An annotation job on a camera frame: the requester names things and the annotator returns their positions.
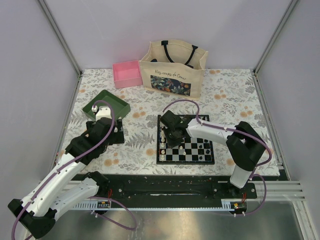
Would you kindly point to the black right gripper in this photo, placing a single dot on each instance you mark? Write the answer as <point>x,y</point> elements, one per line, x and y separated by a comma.
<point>171,144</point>

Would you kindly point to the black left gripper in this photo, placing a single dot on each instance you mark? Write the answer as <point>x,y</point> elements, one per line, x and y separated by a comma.
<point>117,137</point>

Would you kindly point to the black white chess board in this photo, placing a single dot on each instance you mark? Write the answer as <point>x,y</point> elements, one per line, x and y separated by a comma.
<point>194,148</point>

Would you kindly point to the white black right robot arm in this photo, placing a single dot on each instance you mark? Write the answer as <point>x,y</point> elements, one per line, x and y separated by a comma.
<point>244,144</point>

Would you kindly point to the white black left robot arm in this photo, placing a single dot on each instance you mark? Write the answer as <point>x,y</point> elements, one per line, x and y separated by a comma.
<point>45,204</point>

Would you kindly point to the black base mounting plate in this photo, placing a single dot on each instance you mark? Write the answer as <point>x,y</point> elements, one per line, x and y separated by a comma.
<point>120,186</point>

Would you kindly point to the pink plastic box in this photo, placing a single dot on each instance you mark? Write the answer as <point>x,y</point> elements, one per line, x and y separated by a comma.
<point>126,74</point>

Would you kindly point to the beige canvas tote bag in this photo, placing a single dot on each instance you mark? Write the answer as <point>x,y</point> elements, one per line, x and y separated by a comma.
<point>174,67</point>

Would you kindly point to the floral patterned table mat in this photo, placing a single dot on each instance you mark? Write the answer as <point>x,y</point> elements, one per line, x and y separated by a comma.
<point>228,96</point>

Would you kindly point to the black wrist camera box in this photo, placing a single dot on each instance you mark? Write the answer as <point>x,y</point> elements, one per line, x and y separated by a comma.
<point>174,121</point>

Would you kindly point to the left aluminium corner post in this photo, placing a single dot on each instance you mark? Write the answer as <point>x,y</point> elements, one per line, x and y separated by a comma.
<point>59,35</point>

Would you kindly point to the aluminium corner post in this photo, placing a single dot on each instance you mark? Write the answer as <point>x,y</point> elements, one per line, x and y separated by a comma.
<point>59,35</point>
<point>276,34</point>

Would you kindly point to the white slotted cable duct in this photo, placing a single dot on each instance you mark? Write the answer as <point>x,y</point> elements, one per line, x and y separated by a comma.
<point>93,205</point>

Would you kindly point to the right aluminium corner post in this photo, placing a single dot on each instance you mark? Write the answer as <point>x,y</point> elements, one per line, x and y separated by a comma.
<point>276,34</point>

